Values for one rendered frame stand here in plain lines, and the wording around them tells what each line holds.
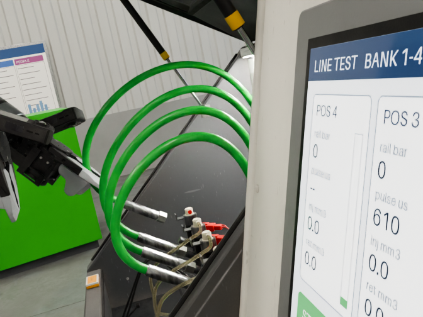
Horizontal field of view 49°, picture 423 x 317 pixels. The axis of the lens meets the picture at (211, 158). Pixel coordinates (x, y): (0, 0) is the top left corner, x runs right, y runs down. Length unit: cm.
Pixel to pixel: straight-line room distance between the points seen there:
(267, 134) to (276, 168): 5
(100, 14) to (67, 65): 93
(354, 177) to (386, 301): 8
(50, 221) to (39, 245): 22
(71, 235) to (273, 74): 391
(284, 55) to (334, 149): 15
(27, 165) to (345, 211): 68
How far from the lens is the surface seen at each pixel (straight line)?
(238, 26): 59
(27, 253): 433
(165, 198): 125
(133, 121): 81
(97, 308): 108
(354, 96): 34
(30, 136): 76
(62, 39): 744
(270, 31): 52
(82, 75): 737
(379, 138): 31
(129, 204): 92
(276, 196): 48
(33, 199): 423
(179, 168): 124
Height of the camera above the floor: 141
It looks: 11 degrees down
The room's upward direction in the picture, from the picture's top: 11 degrees counter-clockwise
